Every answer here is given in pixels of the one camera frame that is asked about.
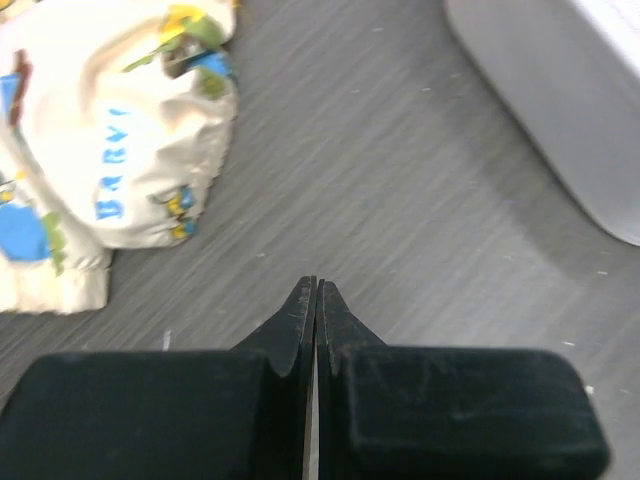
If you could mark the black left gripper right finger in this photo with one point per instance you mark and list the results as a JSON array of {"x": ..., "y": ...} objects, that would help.
[{"x": 392, "y": 412}]

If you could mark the grey medicine kit case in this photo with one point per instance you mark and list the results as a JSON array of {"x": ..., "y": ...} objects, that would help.
[{"x": 569, "y": 72}]

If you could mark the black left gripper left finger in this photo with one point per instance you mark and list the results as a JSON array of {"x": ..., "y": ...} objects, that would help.
[{"x": 241, "y": 413}]

